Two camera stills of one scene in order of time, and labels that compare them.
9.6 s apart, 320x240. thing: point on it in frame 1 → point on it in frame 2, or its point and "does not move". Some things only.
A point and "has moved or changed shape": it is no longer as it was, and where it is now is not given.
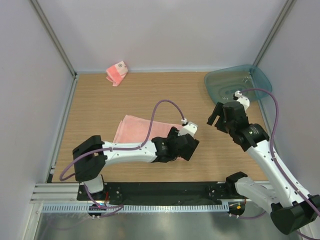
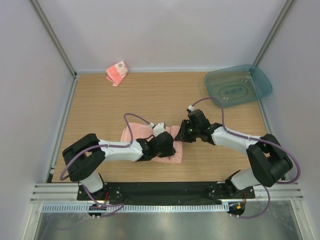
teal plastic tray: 221,85 does not move
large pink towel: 134,129 has moved or changed shape
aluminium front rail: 56,193 does not move
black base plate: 159,192 does not move
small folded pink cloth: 116,73 does not move
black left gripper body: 173,134 → 167,152
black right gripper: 217,111 → 182,135
